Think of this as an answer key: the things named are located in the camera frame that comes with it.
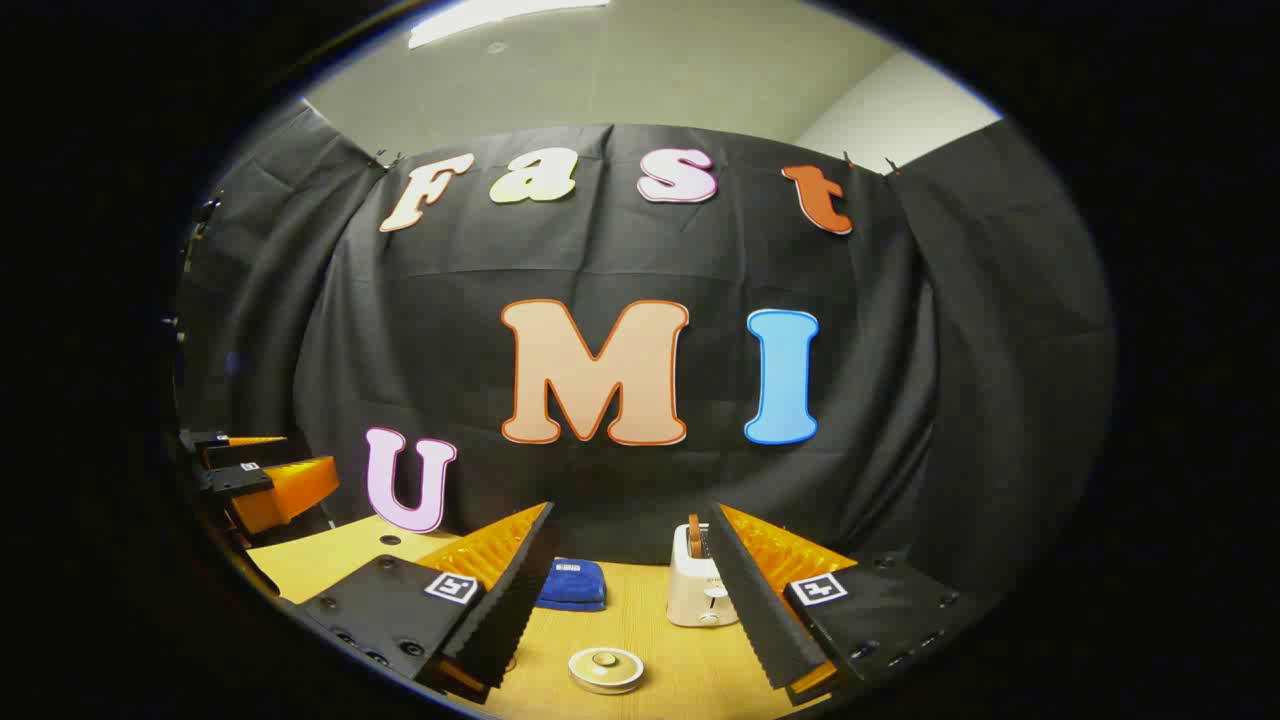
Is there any folded blue towel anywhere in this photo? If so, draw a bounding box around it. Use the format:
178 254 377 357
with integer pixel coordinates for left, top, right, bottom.
535 557 608 613

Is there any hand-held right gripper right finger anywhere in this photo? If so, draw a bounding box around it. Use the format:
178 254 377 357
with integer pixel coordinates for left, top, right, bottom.
706 502 988 707

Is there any cream teacup lid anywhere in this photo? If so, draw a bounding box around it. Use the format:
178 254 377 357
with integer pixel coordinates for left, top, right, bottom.
568 647 644 687

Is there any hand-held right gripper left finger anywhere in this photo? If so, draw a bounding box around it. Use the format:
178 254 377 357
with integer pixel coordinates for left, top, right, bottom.
297 502 562 704

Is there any white toaster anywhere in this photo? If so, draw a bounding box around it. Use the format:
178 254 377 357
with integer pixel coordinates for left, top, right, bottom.
666 522 741 629

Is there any ceiling light panel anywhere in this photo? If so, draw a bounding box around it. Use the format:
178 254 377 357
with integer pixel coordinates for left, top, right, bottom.
408 0 611 51

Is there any black backdrop cloth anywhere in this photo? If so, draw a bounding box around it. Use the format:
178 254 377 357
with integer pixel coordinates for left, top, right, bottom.
175 98 1116 601

